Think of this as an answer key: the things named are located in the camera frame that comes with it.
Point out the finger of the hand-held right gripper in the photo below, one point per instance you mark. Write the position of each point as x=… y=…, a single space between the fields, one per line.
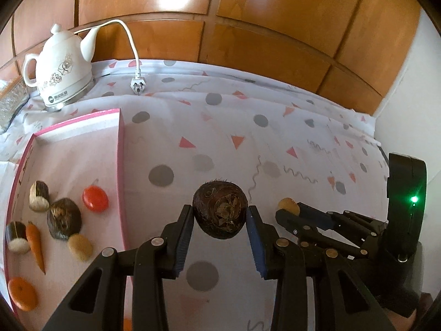
x=287 y=221
x=315 y=215

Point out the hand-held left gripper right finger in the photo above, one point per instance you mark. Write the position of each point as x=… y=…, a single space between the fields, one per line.
x=256 y=244

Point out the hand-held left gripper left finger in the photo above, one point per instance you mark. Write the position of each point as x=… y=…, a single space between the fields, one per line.
x=182 y=241

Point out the small yellow potato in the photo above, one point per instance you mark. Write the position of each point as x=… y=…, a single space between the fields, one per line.
x=80 y=246
x=288 y=206

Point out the red tomato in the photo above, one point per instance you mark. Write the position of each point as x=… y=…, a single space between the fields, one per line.
x=95 y=198

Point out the pink shallow box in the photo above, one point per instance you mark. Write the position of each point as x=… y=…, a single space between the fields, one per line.
x=86 y=138

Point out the orange carrot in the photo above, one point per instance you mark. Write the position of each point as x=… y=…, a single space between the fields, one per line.
x=36 y=246

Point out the dark sugarcane piece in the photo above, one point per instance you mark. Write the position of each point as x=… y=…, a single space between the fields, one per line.
x=17 y=238
x=38 y=196

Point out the orange tangerine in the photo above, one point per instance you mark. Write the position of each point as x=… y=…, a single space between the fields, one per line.
x=22 y=293

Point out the person's right forearm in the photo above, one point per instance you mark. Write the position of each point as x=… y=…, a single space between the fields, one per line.
x=427 y=305

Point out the white patterned tablecloth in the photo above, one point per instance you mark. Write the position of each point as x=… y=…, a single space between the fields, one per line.
x=224 y=127

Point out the white power plug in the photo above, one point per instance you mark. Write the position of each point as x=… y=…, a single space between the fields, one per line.
x=137 y=86

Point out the silver kettle base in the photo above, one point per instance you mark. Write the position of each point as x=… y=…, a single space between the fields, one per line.
x=55 y=107

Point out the white floral ceramic kettle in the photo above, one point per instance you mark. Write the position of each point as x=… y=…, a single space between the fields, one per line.
x=58 y=62

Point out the silver embossed tissue box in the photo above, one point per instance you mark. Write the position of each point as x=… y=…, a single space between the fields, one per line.
x=12 y=100

